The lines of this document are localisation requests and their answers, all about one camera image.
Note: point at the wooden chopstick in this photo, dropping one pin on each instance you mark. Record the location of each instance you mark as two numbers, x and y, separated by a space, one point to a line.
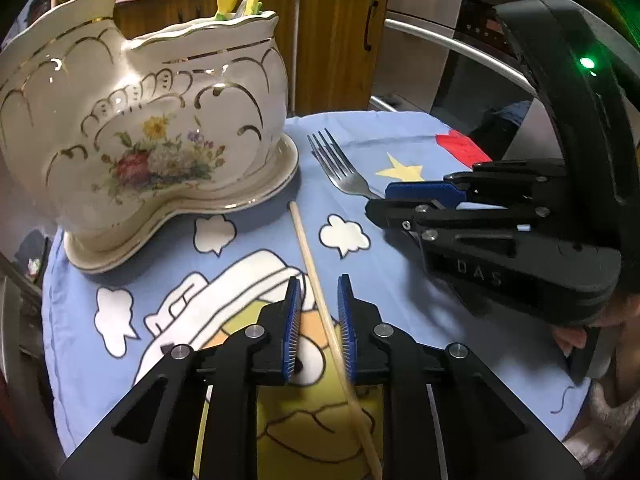
312 270

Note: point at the person's right hand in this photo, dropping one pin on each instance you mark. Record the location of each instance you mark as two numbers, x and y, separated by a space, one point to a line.
570 340

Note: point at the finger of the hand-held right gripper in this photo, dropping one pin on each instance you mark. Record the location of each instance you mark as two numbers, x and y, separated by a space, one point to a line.
450 222
425 194

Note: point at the stainless steel oven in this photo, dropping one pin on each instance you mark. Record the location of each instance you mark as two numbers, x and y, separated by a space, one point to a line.
450 75

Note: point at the silver fork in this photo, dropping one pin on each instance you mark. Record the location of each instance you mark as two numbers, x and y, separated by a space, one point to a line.
340 170

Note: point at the beige fuzzy fabric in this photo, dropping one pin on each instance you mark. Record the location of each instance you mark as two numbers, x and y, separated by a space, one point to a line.
607 420

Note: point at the blue printed cloth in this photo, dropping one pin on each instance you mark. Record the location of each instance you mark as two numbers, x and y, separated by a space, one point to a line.
165 270

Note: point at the white ceramic utensil holder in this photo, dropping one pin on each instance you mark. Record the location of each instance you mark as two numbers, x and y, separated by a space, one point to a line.
150 110

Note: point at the wooden kitchen cabinet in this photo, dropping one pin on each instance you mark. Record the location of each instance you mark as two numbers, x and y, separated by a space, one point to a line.
330 40

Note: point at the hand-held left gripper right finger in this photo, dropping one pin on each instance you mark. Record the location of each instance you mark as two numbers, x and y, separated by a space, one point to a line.
346 330

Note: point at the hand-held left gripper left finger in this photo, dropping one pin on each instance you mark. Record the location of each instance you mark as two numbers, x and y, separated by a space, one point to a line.
292 330

